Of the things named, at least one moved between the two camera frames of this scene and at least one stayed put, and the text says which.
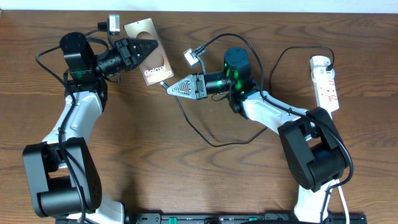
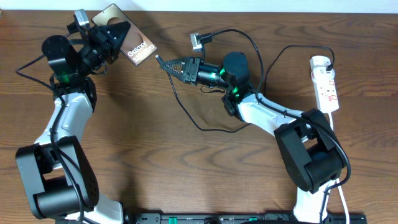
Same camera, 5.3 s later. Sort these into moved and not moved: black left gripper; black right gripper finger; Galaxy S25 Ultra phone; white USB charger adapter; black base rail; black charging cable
Moved: black left gripper; black charging cable; black right gripper finger; Galaxy S25 Ultra phone
Not moved: white USB charger adapter; black base rail
